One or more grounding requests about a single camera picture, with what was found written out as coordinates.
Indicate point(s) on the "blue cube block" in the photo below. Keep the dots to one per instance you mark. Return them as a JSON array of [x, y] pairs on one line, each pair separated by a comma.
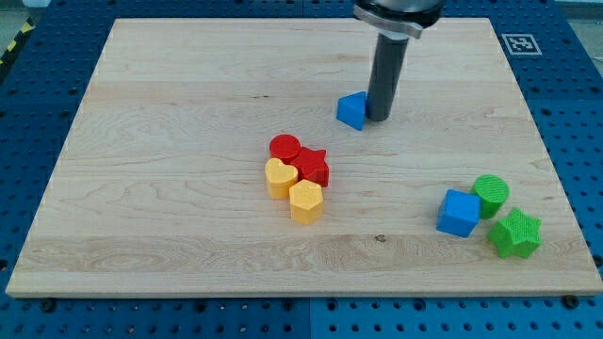
[[458, 213]]

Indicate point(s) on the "red star block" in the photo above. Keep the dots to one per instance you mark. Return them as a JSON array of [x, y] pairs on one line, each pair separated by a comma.
[[312, 166]]

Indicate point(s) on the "yellow heart block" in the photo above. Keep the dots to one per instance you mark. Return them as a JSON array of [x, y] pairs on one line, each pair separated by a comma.
[[280, 178]]

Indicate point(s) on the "yellow hexagon block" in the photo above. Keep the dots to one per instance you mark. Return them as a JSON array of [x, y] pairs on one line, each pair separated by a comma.
[[306, 202]]

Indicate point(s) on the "red cylinder block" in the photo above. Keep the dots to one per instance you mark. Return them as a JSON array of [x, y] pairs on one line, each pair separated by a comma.
[[285, 147]]

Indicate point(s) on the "light wooden board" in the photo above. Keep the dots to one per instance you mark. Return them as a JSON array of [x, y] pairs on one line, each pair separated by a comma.
[[160, 191]]

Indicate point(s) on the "blue triangular prism block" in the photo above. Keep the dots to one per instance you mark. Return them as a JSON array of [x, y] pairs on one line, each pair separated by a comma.
[[351, 110]]

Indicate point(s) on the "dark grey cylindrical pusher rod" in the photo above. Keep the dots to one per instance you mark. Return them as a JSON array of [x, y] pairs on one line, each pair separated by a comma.
[[387, 63]]

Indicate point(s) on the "green cylinder block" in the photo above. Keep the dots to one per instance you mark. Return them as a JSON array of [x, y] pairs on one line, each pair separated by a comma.
[[493, 192]]

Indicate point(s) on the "green star block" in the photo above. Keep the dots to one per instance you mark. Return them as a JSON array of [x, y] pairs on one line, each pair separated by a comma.
[[518, 235]]

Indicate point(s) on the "white fiducial marker tag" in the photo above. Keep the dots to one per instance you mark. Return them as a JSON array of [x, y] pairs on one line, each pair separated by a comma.
[[520, 44]]

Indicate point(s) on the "yellow black hazard tape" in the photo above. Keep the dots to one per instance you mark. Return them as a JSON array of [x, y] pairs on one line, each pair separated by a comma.
[[16, 46]]

